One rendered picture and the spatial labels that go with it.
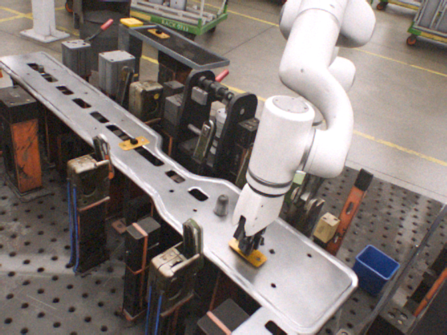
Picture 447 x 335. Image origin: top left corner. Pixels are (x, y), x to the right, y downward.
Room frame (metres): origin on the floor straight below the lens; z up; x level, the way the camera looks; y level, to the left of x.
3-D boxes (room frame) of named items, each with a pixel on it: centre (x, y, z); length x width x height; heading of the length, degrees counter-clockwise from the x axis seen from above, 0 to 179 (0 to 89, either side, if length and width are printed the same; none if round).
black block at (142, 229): (0.64, 0.13, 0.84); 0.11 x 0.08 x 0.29; 142
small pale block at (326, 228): (0.70, -0.26, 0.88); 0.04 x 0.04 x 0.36; 52
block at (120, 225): (0.95, 0.24, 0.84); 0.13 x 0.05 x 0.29; 142
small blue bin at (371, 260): (0.90, -0.52, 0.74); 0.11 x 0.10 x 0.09; 52
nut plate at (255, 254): (0.61, -0.09, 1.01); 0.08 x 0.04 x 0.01; 52
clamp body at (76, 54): (1.43, 0.61, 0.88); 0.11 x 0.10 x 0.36; 142
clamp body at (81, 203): (0.76, 0.31, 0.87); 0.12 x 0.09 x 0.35; 142
